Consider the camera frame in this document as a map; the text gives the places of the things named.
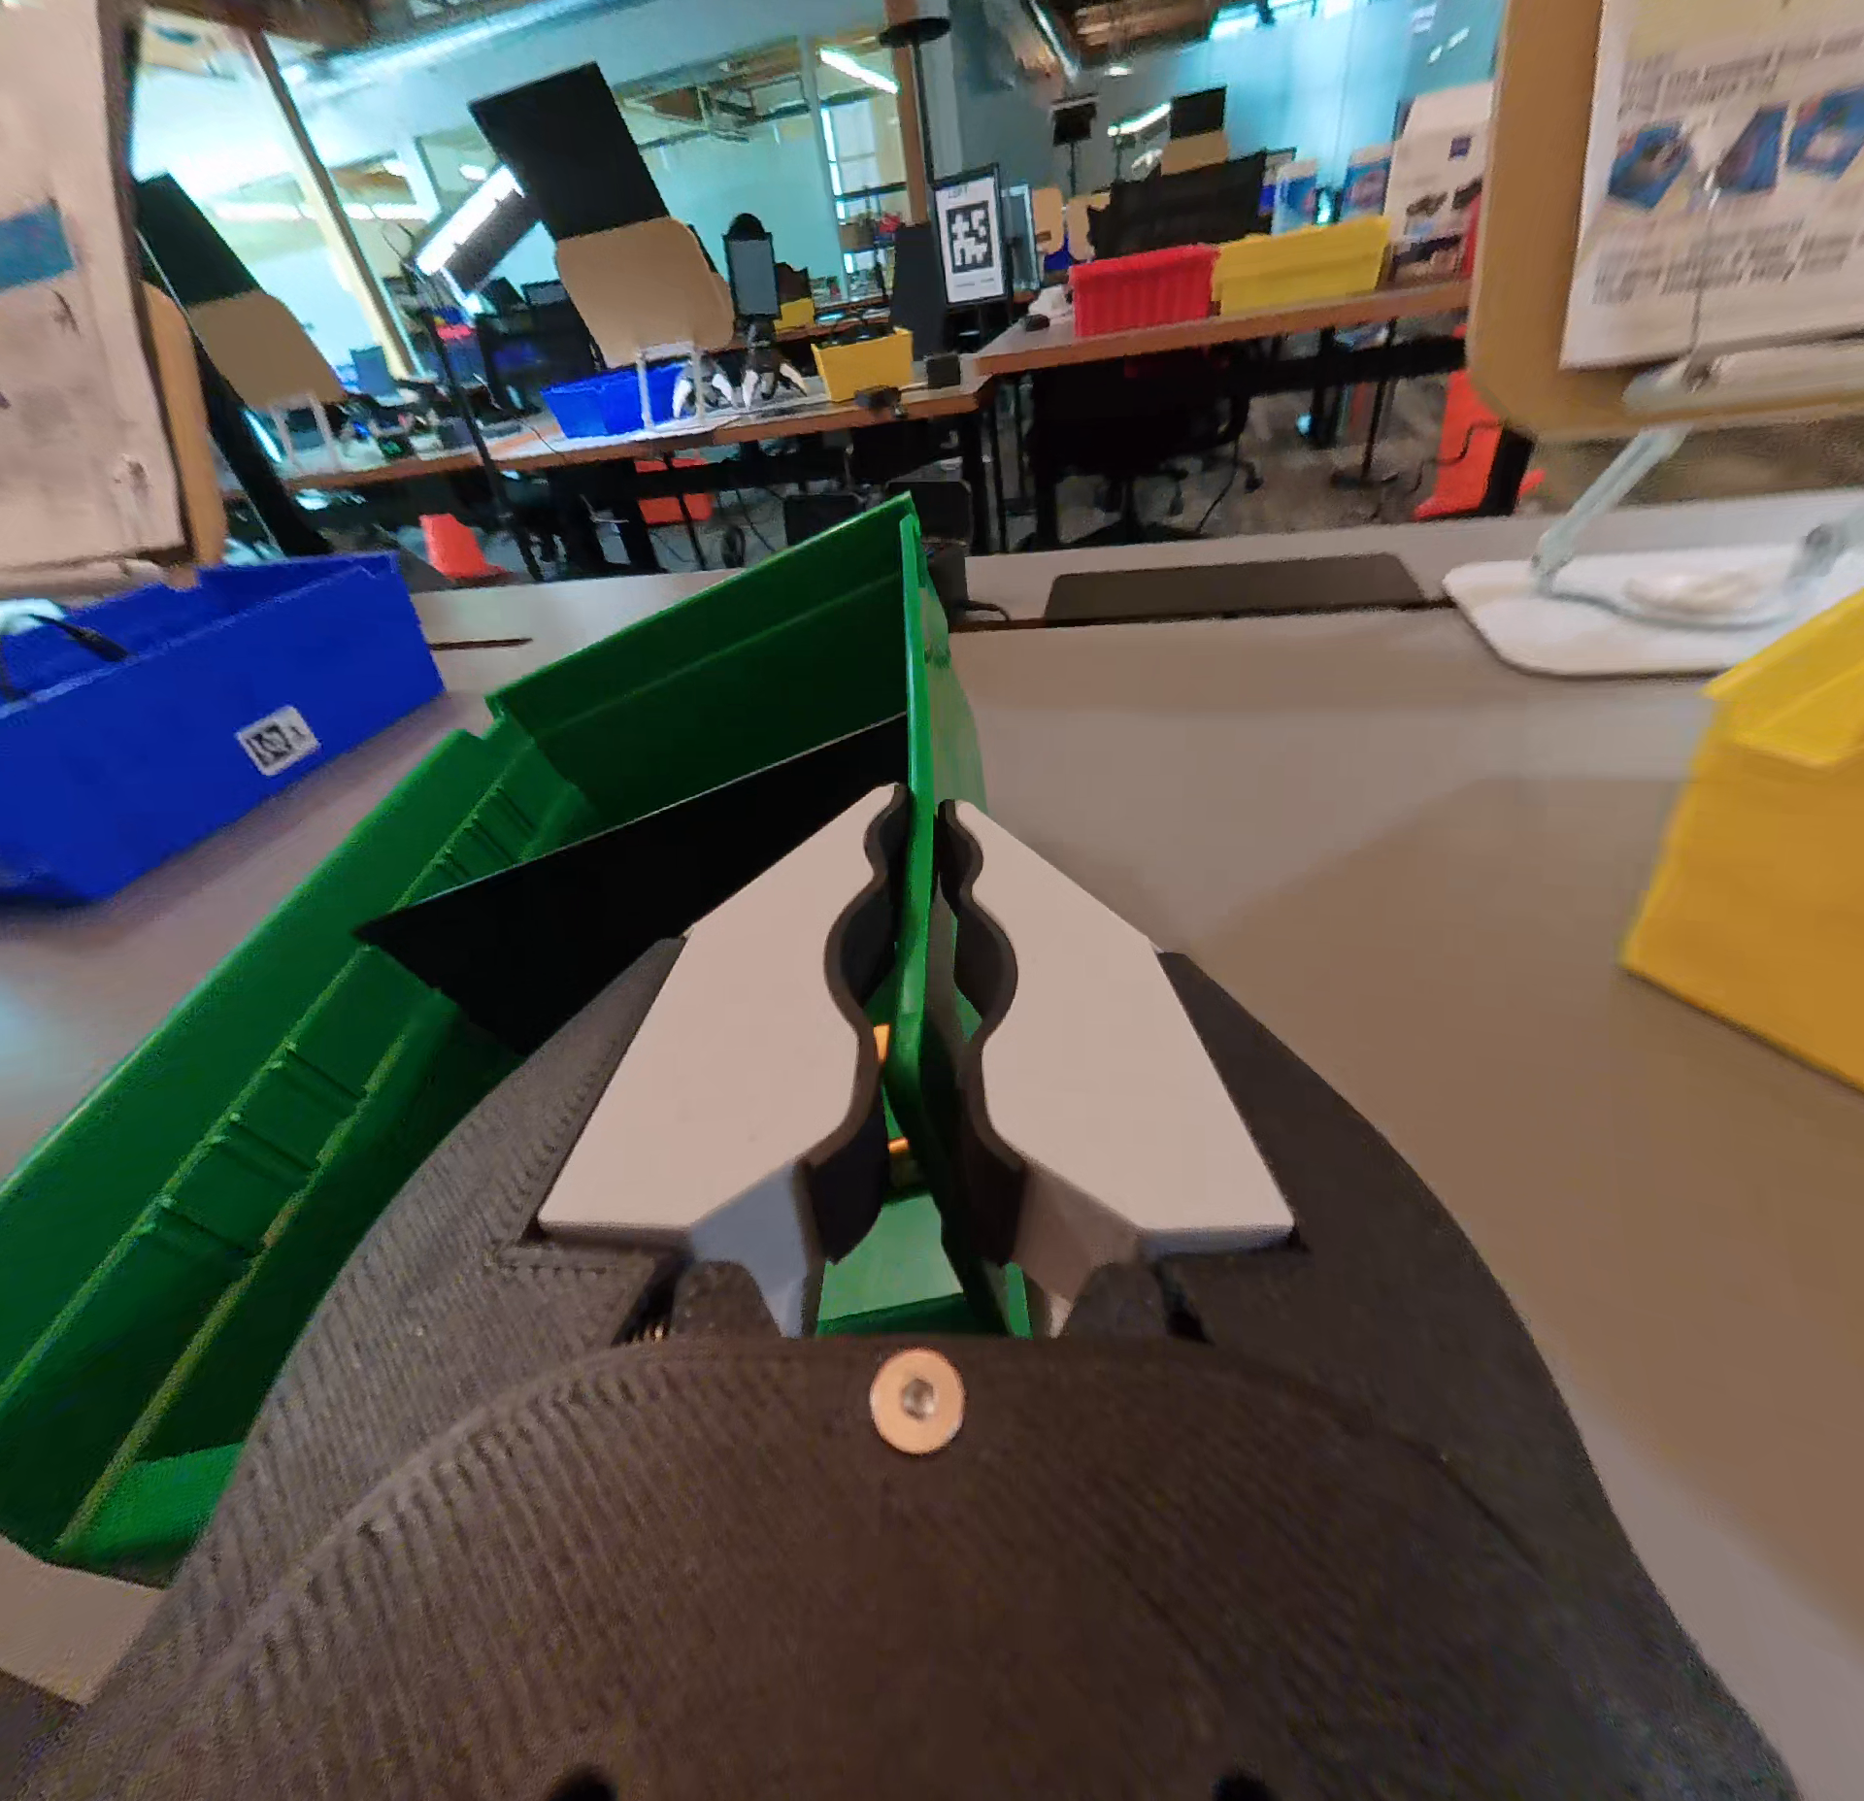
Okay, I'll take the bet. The small yellow storage bin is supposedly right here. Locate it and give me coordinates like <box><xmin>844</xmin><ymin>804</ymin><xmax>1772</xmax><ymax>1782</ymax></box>
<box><xmin>814</xmin><ymin>327</ymin><xmax>915</xmax><ymax>400</ymax></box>

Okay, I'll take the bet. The long yellow storage bin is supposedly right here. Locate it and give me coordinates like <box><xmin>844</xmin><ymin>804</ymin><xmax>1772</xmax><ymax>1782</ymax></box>
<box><xmin>1213</xmin><ymin>217</ymin><xmax>1392</xmax><ymax>315</ymax></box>

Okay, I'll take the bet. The blue plastic bin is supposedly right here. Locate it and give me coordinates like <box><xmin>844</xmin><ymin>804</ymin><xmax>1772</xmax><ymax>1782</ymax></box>
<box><xmin>0</xmin><ymin>551</ymin><xmax>446</xmax><ymax>907</ymax></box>

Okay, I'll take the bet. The orange traffic cone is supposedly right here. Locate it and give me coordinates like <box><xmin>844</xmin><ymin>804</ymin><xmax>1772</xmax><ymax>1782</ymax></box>
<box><xmin>421</xmin><ymin>514</ymin><xmax>512</xmax><ymax>587</ymax></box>
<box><xmin>1416</xmin><ymin>366</ymin><xmax>1546</xmax><ymax>520</ymax></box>

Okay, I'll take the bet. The black backdrop board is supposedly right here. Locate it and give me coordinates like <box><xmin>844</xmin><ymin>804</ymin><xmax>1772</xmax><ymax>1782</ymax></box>
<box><xmin>130</xmin><ymin>175</ymin><xmax>347</xmax><ymax>408</ymax></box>
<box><xmin>470</xmin><ymin>61</ymin><xmax>738</xmax><ymax>364</ymax></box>

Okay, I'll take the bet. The black bin divider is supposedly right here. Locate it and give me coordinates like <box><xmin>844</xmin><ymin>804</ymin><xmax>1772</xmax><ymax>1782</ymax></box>
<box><xmin>356</xmin><ymin>716</ymin><xmax>911</xmax><ymax>1052</ymax></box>

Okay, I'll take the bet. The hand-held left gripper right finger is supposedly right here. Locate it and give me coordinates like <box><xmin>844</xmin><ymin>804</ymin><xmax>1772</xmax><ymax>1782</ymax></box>
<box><xmin>932</xmin><ymin>799</ymin><xmax>1296</xmax><ymax>1338</ymax></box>

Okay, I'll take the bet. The marker sign on stand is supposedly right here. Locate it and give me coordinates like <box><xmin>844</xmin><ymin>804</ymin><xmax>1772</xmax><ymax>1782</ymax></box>
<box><xmin>932</xmin><ymin>167</ymin><xmax>1010</xmax><ymax>308</ymax></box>

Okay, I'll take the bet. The blue storage bin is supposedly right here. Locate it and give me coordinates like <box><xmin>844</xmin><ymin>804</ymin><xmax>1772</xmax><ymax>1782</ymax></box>
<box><xmin>543</xmin><ymin>363</ymin><xmax>692</xmax><ymax>442</ymax></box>

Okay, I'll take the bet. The document stand with instruction sheet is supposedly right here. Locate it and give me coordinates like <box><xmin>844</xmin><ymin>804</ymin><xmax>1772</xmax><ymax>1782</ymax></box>
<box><xmin>1442</xmin><ymin>0</ymin><xmax>1864</xmax><ymax>680</ymax></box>

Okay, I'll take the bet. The grey desk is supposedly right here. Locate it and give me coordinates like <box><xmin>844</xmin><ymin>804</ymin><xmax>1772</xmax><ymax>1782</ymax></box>
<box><xmin>0</xmin><ymin>491</ymin><xmax>1864</xmax><ymax>1801</ymax></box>

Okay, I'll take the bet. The yellow plastic bin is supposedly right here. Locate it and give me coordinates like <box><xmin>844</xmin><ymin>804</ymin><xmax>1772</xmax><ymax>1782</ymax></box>
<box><xmin>1619</xmin><ymin>592</ymin><xmax>1864</xmax><ymax>1089</ymax></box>

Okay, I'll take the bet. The red plastic bin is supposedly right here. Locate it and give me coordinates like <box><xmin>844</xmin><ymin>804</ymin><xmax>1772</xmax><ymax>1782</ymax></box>
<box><xmin>1071</xmin><ymin>247</ymin><xmax>1219</xmax><ymax>339</ymax></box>

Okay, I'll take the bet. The black desk cable cover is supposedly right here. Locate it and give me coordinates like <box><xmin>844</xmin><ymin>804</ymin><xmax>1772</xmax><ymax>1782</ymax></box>
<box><xmin>1040</xmin><ymin>552</ymin><xmax>1436</xmax><ymax>626</ymax></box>

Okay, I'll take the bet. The wooden workbench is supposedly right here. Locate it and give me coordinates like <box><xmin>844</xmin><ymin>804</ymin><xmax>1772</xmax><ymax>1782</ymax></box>
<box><xmin>974</xmin><ymin>278</ymin><xmax>1474</xmax><ymax>551</ymax></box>

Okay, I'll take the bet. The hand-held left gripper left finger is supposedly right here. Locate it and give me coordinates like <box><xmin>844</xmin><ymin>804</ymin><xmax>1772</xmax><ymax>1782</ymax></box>
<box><xmin>539</xmin><ymin>784</ymin><xmax>911</xmax><ymax>1338</ymax></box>

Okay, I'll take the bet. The green plastic bin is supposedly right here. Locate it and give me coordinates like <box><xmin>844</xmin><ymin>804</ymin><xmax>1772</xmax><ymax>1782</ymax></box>
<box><xmin>0</xmin><ymin>498</ymin><xmax>1042</xmax><ymax>1584</ymax></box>

